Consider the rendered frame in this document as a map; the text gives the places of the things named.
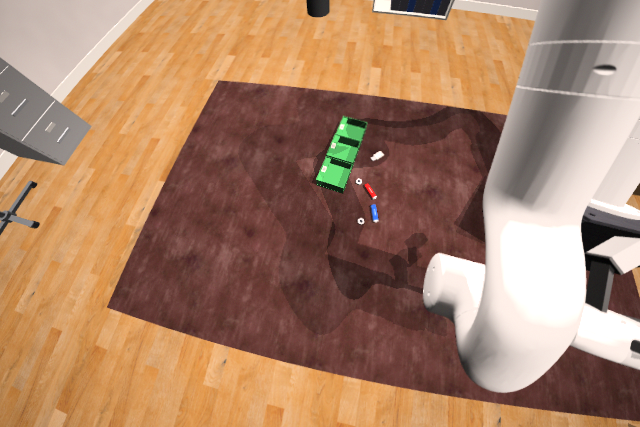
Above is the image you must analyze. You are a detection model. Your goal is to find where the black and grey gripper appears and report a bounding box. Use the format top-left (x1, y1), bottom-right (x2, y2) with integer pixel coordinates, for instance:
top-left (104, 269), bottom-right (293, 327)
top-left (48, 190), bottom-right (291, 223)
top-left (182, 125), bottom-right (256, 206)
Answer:
top-left (569, 304), bottom-right (640, 370)

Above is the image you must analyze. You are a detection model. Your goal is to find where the green rack of bins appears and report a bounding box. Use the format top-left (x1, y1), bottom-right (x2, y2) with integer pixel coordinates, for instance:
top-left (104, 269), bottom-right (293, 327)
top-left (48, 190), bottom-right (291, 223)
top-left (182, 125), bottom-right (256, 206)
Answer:
top-left (316, 116), bottom-right (367, 194)

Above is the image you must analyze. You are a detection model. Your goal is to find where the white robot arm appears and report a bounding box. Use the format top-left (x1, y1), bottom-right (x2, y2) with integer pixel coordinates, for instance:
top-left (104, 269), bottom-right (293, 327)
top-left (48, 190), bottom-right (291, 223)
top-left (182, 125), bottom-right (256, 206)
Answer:
top-left (423, 0), bottom-right (640, 393)

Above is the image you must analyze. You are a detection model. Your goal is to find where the red battery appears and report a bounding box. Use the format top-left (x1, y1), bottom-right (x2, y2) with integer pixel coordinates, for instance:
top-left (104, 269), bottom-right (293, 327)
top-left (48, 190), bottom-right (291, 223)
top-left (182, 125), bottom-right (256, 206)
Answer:
top-left (364, 184), bottom-right (377, 199)

